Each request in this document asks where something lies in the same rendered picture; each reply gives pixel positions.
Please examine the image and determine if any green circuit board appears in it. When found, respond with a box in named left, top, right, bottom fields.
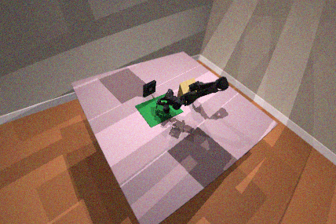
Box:
left=135, top=94, right=183, bottom=127

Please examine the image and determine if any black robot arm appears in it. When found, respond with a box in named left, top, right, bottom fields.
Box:
left=165, top=76, right=229, bottom=110

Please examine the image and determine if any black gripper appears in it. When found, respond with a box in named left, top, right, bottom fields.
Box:
left=158, top=89, right=176, bottom=113

